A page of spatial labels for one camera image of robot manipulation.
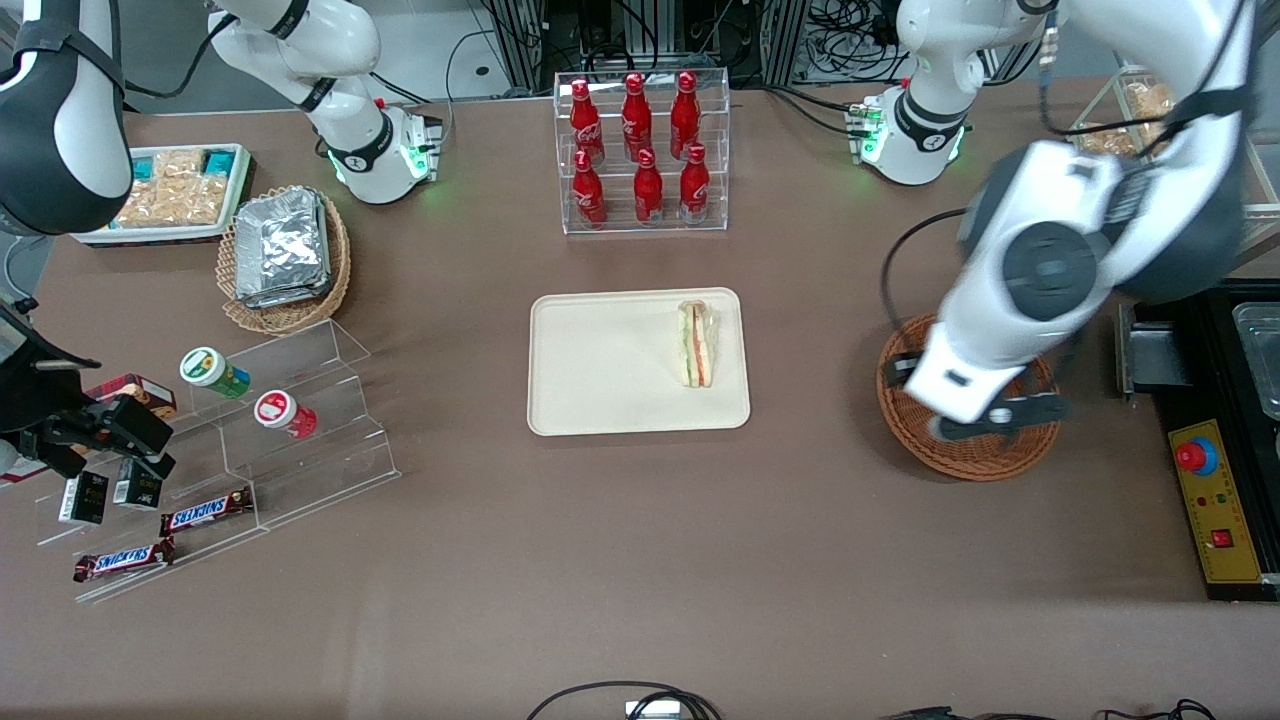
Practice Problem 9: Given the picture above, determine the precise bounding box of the triangle sandwich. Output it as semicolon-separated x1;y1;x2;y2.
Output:
677;300;719;389

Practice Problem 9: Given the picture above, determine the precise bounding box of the round brown wicker basket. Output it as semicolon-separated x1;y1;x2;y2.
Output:
876;312;1063;483

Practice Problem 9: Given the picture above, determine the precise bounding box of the oval tan wicker basket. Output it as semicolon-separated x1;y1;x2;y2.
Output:
216;185;353;336

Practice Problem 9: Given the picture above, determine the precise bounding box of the beige rectangular tray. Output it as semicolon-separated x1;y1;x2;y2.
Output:
527;287;752;438

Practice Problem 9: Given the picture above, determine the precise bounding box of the small black box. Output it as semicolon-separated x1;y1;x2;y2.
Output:
113;460;163;511
57;470;110;527

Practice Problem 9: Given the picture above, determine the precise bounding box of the brown red snack box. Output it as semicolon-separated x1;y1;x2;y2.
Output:
85;373;179;422

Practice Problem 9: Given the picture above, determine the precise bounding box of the Snickers chocolate bar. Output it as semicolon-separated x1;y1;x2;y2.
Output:
160;486;254;538
72;537;177;584

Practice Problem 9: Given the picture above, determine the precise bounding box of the green can white lid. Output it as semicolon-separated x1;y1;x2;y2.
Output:
179;346;253;401

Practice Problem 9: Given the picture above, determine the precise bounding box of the red can white lid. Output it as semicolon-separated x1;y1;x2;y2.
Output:
253;389;319;441

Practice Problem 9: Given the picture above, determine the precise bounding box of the clear acrylic stepped shelf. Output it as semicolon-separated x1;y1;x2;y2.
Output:
35;318;403;606

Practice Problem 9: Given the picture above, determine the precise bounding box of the white plastic bin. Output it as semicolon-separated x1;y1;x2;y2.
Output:
72;143;253;247

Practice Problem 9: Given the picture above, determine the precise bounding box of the silver foil pack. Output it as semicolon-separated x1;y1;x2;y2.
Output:
240;278;333;311
236;190;331;301

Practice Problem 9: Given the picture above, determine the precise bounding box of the clear cracker pack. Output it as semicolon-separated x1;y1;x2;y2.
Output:
150;148;208;183
113;175;229;229

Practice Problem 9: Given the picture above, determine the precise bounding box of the red emergency stop button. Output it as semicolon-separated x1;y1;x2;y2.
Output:
1175;437;1221;478

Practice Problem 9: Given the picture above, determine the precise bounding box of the black machine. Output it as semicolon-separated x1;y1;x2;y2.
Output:
1115;275;1280;603

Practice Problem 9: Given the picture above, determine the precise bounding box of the red cola bottle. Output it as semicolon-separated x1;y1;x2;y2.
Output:
622;72;653;161
634;148;665;226
670;70;701;159
680;143;711;223
570;80;604;166
572;150;607;229

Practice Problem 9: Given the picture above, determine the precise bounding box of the clear bread pack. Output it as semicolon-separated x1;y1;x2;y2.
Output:
1075;80;1179;161

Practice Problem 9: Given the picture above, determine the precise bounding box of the yellow control panel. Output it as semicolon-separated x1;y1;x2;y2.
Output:
1168;418;1263;586

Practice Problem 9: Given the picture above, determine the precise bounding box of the steel pan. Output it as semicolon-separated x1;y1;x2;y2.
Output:
1232;300;1280;421

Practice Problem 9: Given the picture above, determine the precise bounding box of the brown table mat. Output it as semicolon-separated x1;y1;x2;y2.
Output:
0;80;1280;720

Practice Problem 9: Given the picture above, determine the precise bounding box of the clear acrylic bottle rack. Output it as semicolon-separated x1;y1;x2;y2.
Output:
553;68;731;237

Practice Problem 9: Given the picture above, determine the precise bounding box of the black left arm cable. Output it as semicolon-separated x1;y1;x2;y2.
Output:
880;0;1256;336

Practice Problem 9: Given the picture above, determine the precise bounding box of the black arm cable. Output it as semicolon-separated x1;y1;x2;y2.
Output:
125;15;238;101
880;0;1256;336

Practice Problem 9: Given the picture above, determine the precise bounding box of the grey metal bracket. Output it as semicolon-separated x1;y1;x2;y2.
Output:
1115;303;1193;398

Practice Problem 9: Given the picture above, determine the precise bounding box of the black table edge cable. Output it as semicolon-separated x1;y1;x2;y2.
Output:
880;700;1219;720

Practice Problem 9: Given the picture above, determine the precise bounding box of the black cable bundle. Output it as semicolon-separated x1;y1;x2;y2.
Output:
805;0;916;86

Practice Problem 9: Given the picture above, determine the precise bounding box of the aluminium frame post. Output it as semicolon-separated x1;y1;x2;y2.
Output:
762;0;809;86
500;0;561;93

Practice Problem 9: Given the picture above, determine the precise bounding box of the light frame wire rack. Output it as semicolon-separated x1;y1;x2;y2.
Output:
1063;60;1280;273

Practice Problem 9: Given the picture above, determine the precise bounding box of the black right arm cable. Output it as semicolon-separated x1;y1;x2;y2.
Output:
125;15;238;101

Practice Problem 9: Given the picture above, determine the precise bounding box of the black looped hub cable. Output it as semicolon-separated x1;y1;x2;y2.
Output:
527;682;723;720

